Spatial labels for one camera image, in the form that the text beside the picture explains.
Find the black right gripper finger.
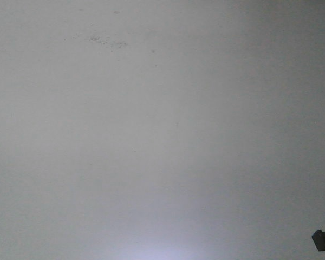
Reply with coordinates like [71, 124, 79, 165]
[312, 230, 325, 251]

